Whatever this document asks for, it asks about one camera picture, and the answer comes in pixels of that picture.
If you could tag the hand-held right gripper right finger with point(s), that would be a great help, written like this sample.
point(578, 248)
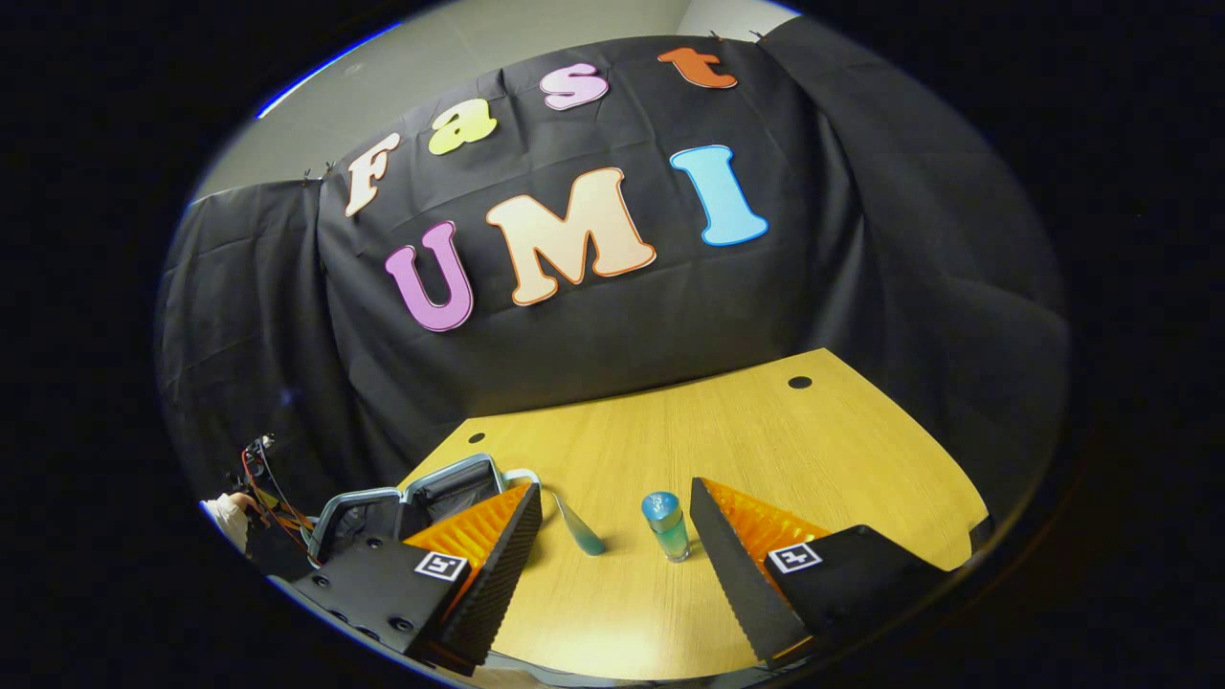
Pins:
point(732, 574)

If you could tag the black backdrop cloth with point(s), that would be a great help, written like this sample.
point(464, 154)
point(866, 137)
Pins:
point(670, 316)

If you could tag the light blue small suitcase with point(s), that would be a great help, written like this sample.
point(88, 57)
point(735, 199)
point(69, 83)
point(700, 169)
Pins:
point(435, 498)

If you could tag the blue capped clear bottle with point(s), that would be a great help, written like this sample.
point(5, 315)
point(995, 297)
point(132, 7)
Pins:
point(667, 531)

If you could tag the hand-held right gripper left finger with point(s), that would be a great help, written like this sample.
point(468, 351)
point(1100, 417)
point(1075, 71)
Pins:
point(498, 574)

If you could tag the teal skin care tube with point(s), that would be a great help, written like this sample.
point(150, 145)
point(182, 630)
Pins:
point(584, 531)

